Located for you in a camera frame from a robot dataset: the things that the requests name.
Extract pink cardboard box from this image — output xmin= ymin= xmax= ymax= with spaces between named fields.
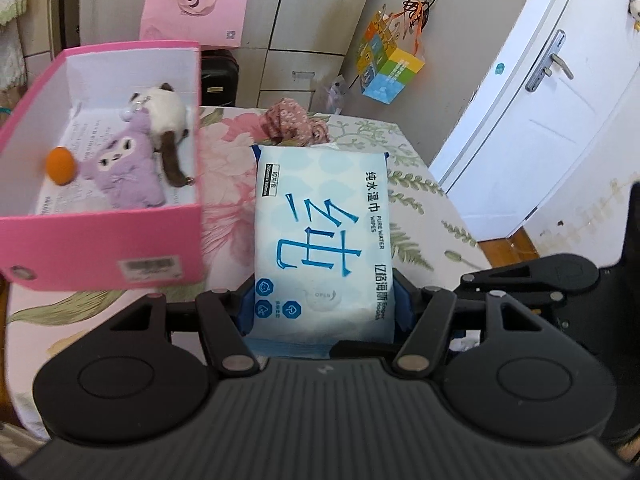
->
xmin=0 ymin=41 xmax=205 ymax=292

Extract orange makeup sponge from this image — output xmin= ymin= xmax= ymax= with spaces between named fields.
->
xmin=46 ymin=146 xmax=78 ymax=186

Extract clear plastic bag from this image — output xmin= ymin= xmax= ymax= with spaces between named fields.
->
xmin=315 ymin=74 xmax=348 ymax=115

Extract blue wet wipes pack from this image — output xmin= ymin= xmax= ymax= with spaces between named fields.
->
xmin=247 ymin=144 xmax=397 ymax=358

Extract metal door handle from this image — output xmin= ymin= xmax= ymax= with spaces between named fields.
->
xmin=525 ymin=30 xmax=575 ymax=92

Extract white plush cat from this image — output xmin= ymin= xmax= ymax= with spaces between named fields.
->
xmin=120 ymin=82 xmax=197 ymax=188

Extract colourful gift bag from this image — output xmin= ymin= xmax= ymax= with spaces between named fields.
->
xmin=356 ymin=7 xmax=427 ymax=105

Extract floral tablecloth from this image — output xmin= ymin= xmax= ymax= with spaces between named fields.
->
xmin=5 ymin=106 xmax=493 ymax=441

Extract white door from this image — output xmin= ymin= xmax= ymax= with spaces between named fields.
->
xmin=430 ymin=0 xmax=640 ymax=243

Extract grey wardrobe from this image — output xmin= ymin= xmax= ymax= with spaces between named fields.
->
xmin=20 ymin=0 xmax=401 ymax=111

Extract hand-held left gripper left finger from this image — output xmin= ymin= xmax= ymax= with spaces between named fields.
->
xmin=75 ymin=280 xmax=261 ymax=378

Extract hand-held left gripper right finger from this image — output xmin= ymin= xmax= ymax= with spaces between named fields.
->
xmin=391 ymin=269 xmax=598 ymax=378

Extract printed paper sheet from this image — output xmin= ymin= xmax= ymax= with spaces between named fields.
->
xmin=35 ymin=100 xmax=198 ymax=211

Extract floral fabric pouch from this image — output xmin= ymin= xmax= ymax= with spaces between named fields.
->
xmin=259 ymin=97 xmax=331 ymax=147

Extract white fleece pants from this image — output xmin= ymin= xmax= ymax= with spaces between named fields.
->
xmin=0 ymin=25 xmax=26 ymax=91

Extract purple plush toy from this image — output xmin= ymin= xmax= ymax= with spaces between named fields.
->
xmin=80 ymin=110 xmax=166 ymax=209

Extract black suitcase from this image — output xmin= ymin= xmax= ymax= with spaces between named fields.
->
xmin=200 ymin=49 xmax=240 ymax=107

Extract orange ribbon bundle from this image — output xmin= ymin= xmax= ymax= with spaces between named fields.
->
xmin=390 ymin=0 xmax=441 ymax=36

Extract pink tote bag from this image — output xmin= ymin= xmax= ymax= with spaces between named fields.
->
xmin=139 ymin=0 xmax=251 ymax=48

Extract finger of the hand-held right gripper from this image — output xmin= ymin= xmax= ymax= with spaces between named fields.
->
xmin=330 ymin=341 xmax=402 ymax=357
xmin=457 ymin=254 xmax=601 ymax=306

